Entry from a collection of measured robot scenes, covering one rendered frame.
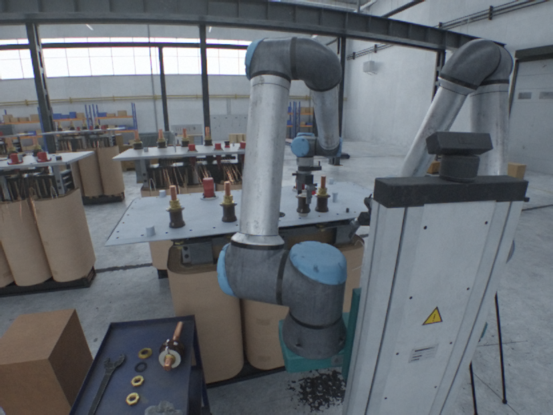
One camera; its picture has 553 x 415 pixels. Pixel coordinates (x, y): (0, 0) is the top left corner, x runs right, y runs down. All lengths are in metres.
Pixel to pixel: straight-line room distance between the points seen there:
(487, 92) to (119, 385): 1.70
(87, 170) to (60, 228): 3.84
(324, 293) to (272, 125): 0.44
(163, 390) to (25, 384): 0.71
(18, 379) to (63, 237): 2.03
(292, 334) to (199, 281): 0.92
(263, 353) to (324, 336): 1.33
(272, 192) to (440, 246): 0.41
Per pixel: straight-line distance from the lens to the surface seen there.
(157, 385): 1.36
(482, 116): 1.05
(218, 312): 1.76
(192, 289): 1.65
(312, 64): 0.81
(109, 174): 7.11
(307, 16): 10.48
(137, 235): 1.44
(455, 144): 0.61
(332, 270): 0.68
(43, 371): 1.68
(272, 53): 0.82
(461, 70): 0.94
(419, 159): 1.00
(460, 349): 0.90
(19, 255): 3.81
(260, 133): 0.74
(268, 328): 1.93
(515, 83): 15.95
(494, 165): 1.05
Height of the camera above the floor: 1.90
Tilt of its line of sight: 19 degrees down
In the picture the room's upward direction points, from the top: straight up
